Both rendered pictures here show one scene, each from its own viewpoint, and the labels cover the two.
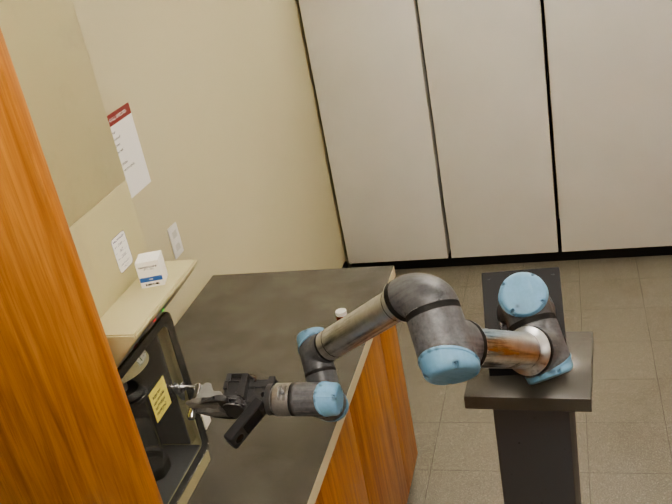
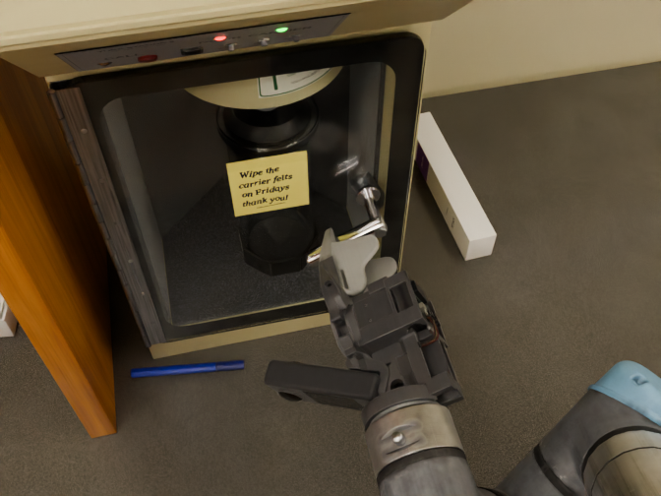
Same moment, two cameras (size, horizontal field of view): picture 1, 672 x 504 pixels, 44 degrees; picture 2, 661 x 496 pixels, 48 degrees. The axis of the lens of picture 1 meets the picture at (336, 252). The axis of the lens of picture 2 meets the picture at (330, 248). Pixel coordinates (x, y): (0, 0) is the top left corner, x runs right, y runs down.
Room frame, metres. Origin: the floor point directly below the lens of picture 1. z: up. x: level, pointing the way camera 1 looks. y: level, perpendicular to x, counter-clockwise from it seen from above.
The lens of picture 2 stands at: (1.40, 0.00, 1.77)
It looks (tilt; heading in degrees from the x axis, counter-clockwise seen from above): 52 degrees down; 59
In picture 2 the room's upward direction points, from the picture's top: straight up
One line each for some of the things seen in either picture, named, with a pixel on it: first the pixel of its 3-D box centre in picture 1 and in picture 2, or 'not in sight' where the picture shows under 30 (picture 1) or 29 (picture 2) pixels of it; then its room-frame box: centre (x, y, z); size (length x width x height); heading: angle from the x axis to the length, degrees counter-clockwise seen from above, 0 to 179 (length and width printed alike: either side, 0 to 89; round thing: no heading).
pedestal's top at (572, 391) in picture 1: (531, 368); not in sight; (1.90, -0.46, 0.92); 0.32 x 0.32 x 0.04; 69
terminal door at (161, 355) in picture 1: (162, 418); (265, 216); (1.60, 0.46, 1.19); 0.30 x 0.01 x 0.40; 161
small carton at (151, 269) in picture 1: (151, 269); not in sight; (1.64, 0.39, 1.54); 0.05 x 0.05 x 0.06; 88
